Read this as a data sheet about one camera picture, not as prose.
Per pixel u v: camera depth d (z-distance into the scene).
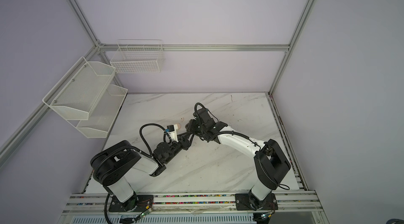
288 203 0.75
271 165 0.44
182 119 1.04
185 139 0.76
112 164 0.48
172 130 0.76
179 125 0.76
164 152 0.67
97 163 0.48
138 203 0.73
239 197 0.75
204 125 0.65
